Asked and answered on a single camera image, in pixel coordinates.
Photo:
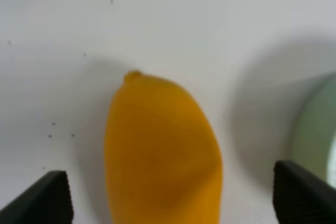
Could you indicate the green plastic bowl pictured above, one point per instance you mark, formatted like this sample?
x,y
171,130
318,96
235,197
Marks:
x,y
313,139

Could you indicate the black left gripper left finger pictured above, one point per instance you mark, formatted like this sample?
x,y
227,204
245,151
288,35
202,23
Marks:
x,y
48,200

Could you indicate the yellow toy mango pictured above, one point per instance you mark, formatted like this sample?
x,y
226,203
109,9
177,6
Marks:
x,y
162,160

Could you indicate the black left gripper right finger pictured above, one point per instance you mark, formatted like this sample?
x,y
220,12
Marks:
x,y
301,197

